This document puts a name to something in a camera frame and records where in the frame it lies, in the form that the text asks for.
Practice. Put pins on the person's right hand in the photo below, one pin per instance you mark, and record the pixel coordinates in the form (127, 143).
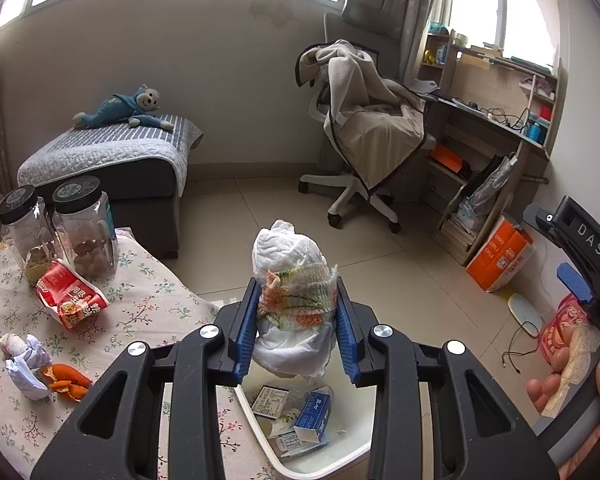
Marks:
(542, 390)

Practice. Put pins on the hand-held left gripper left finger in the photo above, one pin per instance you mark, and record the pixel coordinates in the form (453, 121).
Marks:
(245, 330)

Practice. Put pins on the blue bottle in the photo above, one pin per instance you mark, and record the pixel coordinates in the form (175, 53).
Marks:
(535, 130)

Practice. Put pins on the wooden desk with shelves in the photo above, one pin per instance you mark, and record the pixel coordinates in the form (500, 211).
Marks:
(485, 85)

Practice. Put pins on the crumpled white paper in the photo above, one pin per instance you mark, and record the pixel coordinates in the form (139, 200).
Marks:
(30, 377)

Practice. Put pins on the blue plush monkey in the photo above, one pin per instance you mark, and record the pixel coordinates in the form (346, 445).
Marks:
(115, 107)

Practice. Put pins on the dark ottoman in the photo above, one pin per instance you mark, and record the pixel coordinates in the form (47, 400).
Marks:
(145, 215)

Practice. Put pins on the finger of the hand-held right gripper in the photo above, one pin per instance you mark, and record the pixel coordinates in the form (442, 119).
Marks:
(547, 220)
(572, 280)

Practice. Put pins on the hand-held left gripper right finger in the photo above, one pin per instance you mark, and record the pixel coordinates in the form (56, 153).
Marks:
(347, 335)

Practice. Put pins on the clear jar black lid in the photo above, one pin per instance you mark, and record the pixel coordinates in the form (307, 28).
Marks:
(85, 240)
(22, 240)

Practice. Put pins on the white trash bin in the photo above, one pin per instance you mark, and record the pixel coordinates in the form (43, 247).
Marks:
(352, 430)

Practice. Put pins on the blue carton box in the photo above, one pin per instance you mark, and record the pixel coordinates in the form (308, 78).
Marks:
(316, 412)

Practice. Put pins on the clear plastic bag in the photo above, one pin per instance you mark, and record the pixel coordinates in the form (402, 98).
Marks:
(485, 192)

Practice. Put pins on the white bathroom scale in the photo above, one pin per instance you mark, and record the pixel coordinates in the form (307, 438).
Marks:
(524, 314)

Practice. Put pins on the narrow window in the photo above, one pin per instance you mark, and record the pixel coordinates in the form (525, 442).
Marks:
(522, 10)

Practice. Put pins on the white office chair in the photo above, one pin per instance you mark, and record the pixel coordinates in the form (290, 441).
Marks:
(352, 192)

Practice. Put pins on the beige blanket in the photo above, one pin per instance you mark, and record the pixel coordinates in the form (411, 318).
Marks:
(375, 130)

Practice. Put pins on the white diaper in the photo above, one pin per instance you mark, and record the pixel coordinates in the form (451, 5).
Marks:
(290, 260)

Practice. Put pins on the orange peel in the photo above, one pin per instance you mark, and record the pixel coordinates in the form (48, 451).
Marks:
(65, 375)

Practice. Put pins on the white labelled small carton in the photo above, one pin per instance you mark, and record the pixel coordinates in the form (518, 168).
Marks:
(270, 400)

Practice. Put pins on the flat orange box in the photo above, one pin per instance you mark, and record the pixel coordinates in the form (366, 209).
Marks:
(447, 159)

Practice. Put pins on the orange white cardboard box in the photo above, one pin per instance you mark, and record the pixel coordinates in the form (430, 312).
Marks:
(500, 255)

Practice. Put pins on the white tissue wad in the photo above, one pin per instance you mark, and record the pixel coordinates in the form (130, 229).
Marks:
(11, 346)

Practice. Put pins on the grey quilted cover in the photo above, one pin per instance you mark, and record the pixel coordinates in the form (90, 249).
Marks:
(105, 152)

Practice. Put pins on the pile of books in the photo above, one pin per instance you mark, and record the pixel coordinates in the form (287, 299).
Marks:
(455, 240)

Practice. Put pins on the red snack bag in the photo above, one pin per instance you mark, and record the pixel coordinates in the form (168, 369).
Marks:
(65, 295)

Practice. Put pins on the red plastic bag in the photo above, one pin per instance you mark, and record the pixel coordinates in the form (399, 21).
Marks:
(562, 320)

